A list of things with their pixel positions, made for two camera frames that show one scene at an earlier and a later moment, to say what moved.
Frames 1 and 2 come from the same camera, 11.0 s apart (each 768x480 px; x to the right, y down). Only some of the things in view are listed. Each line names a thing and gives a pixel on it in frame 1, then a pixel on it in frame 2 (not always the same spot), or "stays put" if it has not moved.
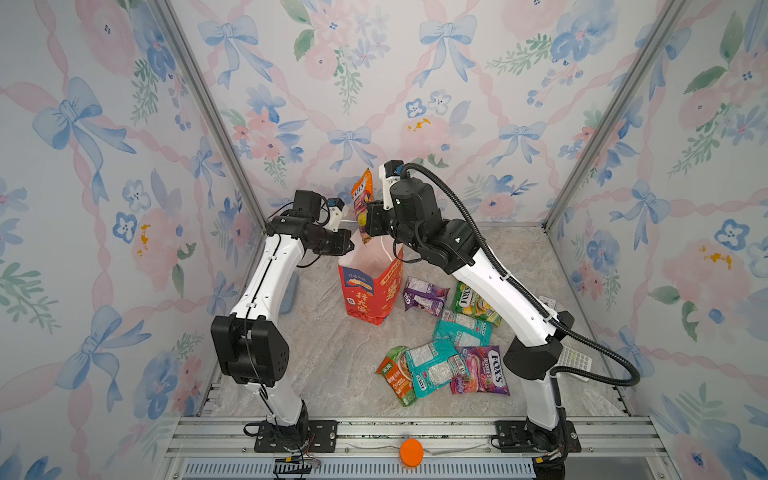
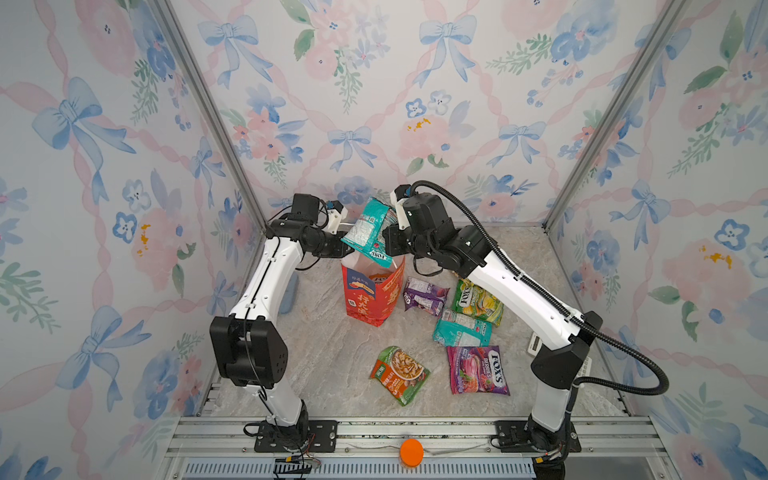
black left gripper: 343,239 stays put
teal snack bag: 433,365 to 367,235
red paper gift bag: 371,277 stays put
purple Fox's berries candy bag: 485,372 stays put
